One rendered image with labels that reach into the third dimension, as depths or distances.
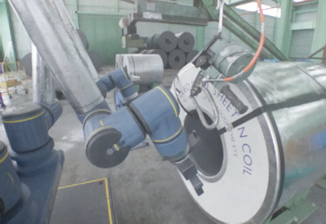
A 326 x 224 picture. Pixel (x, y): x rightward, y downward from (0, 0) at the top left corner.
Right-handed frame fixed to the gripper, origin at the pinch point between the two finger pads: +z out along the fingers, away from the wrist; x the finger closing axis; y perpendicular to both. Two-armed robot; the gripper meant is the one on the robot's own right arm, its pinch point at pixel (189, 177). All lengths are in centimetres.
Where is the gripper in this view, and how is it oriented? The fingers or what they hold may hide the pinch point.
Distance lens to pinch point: 69.5
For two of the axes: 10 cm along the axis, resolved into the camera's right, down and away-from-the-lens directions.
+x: 3.8, 3.1, -8.7
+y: -8.5, 4.9, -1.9
